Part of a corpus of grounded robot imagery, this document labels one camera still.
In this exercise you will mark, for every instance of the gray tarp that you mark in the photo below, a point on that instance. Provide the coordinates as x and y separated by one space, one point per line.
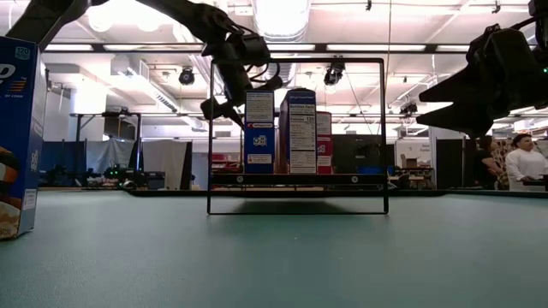
109 154

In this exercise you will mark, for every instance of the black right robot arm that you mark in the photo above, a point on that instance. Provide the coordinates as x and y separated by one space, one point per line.
540 21

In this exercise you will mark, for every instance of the overhead rig light bar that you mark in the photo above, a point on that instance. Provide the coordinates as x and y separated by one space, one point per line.
321 47

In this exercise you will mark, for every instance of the magenta Raisin Bran cereal box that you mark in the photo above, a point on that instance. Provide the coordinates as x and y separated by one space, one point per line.
324 145

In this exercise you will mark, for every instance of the silver ceiling air duct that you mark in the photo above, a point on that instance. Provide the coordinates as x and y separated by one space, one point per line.
280 17

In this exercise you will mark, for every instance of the blue curtain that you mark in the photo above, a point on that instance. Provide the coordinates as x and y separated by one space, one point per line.
64 158

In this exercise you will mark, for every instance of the cardboard box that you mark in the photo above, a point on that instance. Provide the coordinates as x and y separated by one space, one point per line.
411 162

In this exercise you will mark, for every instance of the wooden shelf black metal frame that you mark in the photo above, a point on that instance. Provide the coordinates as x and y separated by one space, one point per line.
299 179

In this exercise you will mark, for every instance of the white panel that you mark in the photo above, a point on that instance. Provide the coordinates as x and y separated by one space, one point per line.
164 162

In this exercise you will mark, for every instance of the black ceiling camera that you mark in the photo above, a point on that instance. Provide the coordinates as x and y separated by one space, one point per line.
186 77
409 108
334 73

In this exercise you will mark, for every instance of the black metal stand frame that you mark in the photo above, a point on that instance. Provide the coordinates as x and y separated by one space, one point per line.
107 114

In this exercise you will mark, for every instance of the person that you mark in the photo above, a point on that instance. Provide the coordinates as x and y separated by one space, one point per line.
484 167
526 167

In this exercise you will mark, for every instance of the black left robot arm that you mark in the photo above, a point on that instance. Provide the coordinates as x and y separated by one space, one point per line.
201 23

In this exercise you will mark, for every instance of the red storage rack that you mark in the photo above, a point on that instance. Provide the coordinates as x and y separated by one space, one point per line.
224 158

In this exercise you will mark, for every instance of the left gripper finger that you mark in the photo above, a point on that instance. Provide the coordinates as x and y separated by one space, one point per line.
220 110

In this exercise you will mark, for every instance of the white column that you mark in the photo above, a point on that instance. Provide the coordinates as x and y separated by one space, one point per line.
431 171

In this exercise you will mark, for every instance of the blue Frosted Flakes cereal box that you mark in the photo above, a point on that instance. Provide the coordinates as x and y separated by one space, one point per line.
301 141
21 128
259 141

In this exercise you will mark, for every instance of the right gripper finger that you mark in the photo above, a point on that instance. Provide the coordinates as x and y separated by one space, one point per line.
466 87
466 117

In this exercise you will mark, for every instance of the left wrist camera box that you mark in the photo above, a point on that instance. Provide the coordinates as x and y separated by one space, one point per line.
252 49

